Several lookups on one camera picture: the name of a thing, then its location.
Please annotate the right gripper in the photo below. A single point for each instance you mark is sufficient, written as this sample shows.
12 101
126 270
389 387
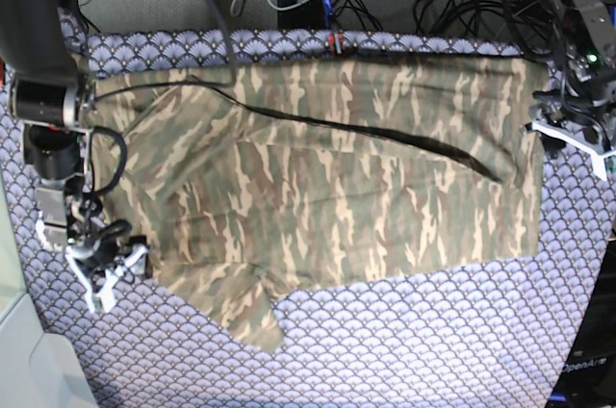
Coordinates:
113 244

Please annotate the black box under table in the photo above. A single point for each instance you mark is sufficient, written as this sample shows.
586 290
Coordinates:
312 15

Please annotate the white plastic bin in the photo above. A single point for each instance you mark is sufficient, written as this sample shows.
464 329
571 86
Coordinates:
38 369

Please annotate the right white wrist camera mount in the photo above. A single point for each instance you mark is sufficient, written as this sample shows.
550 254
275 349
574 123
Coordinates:
99 293

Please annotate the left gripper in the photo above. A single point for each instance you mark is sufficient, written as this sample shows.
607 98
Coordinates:
552 113

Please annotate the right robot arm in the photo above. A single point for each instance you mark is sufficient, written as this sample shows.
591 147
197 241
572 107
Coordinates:
76 165

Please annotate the red black clamp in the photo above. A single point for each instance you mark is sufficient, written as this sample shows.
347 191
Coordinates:
336 43

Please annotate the black OpenArm case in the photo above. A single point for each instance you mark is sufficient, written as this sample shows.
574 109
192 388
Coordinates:
588 376

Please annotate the camouflage T-shirt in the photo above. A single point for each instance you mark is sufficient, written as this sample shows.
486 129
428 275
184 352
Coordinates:
323 173

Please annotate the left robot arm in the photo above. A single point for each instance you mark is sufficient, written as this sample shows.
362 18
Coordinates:
583 46

